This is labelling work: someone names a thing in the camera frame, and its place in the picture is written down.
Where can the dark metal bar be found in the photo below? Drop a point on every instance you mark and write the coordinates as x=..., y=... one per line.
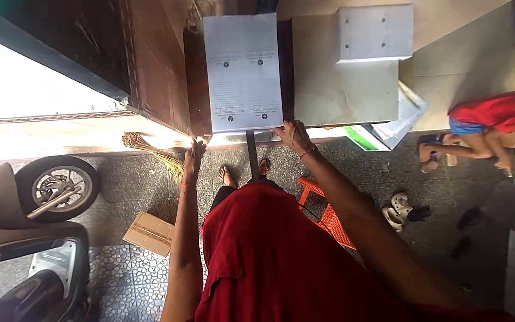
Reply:
x=252, y=154

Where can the stack of printed white sheets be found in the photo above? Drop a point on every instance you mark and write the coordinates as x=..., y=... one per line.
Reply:
x=244, y=89

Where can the beige perforated clog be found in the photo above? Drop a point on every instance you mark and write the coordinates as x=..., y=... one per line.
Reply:
x=392, y=218
x=402, y=205

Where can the bundle of broom sticks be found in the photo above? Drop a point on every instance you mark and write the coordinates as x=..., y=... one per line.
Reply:
x=154, y=154

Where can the person's legs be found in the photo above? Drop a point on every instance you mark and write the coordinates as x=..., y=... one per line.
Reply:
x=227, y=176

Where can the flattened brown cardboard box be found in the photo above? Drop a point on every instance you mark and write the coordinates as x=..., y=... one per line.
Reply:
x=150, y=233

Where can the pile of white papers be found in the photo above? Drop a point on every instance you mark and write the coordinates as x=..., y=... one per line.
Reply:
x=405, y=120

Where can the person's right hand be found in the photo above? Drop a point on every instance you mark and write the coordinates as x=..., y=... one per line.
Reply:
x=298, y=137

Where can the person's left fingers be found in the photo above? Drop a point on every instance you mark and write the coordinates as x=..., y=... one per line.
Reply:
x=198, y=146

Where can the white block with four dots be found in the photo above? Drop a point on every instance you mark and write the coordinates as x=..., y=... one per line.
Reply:
x=365, y=32

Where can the green and white folder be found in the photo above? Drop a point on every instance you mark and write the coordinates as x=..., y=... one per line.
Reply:
x=365, y=138

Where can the large dark panel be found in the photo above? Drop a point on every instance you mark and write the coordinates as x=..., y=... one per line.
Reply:
x=74, y=35

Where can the beige box-like table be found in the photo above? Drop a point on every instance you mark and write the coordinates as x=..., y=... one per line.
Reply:
x=342, y=98

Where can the person's left hand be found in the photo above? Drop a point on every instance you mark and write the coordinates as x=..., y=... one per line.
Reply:
x=192, y=161

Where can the orange woven plastic chair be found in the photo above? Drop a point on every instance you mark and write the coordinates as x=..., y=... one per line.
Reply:
x=335, y=223

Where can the person's right fingers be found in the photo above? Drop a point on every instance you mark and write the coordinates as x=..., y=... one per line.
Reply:
x=292, y=126

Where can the person's left forearm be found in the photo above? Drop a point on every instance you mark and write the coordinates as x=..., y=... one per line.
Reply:
x=183, y=246

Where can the person's right forearm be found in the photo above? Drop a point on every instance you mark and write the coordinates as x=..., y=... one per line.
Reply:
x=369, y=219

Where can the dark brown wooden stand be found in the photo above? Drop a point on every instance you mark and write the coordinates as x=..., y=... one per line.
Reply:
x=197, y=89

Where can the person's body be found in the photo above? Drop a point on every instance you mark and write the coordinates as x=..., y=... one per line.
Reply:
x=271, y=250

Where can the motor scooter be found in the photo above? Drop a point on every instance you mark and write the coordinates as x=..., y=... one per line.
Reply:
x=29, y=237

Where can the person's right thumb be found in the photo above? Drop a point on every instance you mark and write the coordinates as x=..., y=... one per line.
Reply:
x=278, y=131

